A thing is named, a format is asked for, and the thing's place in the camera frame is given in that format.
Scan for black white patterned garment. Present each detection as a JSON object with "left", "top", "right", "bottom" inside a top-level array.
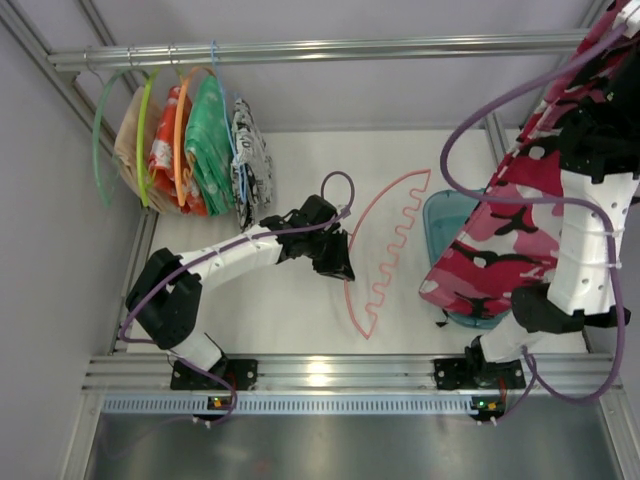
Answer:
[{"left": 231, "top": 97, "right": 274, "bottom": 231}]

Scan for teal plastic bin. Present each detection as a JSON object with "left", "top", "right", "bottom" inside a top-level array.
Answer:
[{"left": 422, "top": 190, "right": 506, "bottom": 330}]

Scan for pink plastic hanger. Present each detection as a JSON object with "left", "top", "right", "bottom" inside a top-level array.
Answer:
[{"left": 343, "top": 169, "right": 432, "bottom": 340}]

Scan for lime plastic hanger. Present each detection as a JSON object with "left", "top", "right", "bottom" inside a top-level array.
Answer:
[{"left": 137, "top": 67, "right": 162, "bottom": 207}]

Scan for grey slotted cable duct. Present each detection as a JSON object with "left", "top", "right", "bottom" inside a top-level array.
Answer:
[{"left": 102, "top": 393, "right": 478, "bottom": 415}]

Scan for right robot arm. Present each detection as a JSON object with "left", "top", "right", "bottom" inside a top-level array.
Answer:
[{"left": 450, "top": 26, "right": 639, "bottom": 385}]

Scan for aluminium hanging rail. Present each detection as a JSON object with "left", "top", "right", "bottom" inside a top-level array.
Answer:
[{"left": 47, "top": 29, "right": 587, "bottom": 72}]

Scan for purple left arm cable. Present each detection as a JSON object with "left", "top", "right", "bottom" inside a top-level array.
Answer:
[{"left": 117, "top": 171, "right": 357, "bottom": 431}]

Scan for orange plastic hanger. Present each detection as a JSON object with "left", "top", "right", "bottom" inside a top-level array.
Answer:
[{"left": 173, "top": 66, "right": 216, "bottom": 207}]

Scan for green plastic hanger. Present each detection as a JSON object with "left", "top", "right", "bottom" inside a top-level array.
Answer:
[{"left": 93, "top": 68, "right": 124, "bottom": 208}]

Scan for green patterned garment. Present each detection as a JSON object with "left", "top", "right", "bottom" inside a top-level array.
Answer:
[{"left": 184, "top": 75, "right": 235, "bottom": 216}]

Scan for blue plastic hanger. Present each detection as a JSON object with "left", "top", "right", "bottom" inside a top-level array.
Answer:
[{"left": 210, "top": 40, "right": 248, "bottom": 204}]

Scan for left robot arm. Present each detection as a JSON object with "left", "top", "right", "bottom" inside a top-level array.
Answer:
[{"left": 125, "top": 195, "right": 355, "bottom": 378}]

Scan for pink camouflage trousers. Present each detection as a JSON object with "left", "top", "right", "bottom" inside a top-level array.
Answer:
[{"left": 420, "top": 1, "right": 639, "bottom": 333}]

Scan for orange patterned garment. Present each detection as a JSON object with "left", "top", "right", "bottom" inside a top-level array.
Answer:
[{"left": 148, "top": 85, "right": 208, "bottom": 216}]

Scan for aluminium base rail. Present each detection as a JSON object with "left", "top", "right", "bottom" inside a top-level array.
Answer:
[{"left": 82, "top": 354, "right": 613, "bottom": 395}]

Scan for beige garment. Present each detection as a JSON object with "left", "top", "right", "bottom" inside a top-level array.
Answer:
[{"left": 114, "top": 87, "right": 173, "bottom": 213}]

